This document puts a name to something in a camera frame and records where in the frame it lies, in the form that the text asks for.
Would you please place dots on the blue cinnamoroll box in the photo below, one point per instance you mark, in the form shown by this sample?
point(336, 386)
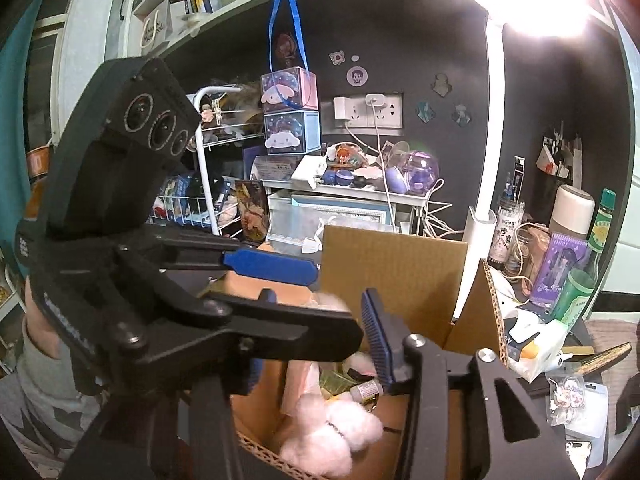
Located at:
point(292, 133)

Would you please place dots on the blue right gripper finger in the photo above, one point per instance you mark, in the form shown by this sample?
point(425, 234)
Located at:
point(385, 334)

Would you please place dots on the pink plush toy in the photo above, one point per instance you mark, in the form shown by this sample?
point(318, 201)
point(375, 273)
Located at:
point(325, 434)

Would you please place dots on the white wall power strip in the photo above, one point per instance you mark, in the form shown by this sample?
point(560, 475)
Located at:
point(365, 112)

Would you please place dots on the white penguin plush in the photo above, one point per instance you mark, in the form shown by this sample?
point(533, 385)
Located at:
point(533, 347)

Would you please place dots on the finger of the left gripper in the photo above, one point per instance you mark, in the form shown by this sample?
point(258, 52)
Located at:
point(285, 333)

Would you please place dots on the purple capsule toy ball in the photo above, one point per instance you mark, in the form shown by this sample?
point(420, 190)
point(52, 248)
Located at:
point(421, 171)

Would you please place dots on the white humidifier canister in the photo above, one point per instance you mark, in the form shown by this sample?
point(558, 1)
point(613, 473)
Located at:
point(572, 212)

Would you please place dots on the anime art acrylic stand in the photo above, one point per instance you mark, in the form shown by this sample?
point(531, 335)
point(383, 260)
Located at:
point(253, 210)

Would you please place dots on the green glass bottle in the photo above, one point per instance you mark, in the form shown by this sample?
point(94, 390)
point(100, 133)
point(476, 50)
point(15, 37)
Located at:
point(583, 276)

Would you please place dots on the yellow label glue bottle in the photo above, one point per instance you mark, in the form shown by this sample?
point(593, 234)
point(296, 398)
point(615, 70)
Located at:
point(366, 393)

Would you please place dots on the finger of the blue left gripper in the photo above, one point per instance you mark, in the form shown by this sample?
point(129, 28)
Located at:
point(271, 266)

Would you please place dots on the purple photo card holder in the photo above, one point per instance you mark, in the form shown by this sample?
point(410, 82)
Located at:
point(562, 254)

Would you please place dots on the white desk lamp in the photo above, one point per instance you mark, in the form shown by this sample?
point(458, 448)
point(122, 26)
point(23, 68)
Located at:
point(534, 19)

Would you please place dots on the teal curtain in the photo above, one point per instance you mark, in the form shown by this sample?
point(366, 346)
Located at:
point(15, 189)

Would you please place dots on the white wire rack shelf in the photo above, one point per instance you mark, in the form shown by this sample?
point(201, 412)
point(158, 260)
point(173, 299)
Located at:
point(201, 195)

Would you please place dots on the pink cinnamoroll box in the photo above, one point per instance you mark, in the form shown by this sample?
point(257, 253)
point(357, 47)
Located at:
point(293, 88)

